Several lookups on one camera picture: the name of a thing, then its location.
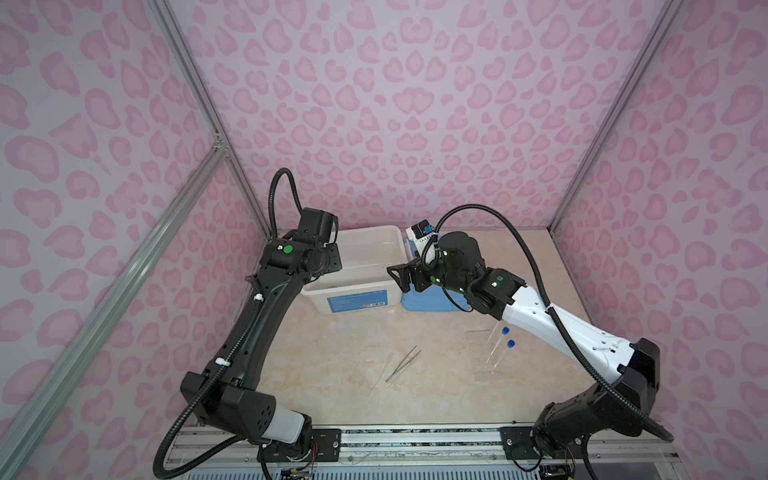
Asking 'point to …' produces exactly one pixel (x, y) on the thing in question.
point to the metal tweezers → (399, 367)
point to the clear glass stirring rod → (379, 376)
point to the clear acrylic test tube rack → (487, 356)
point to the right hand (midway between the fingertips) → (403, 259)
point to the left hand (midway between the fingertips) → (328, 254)
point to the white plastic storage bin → (364, 283)
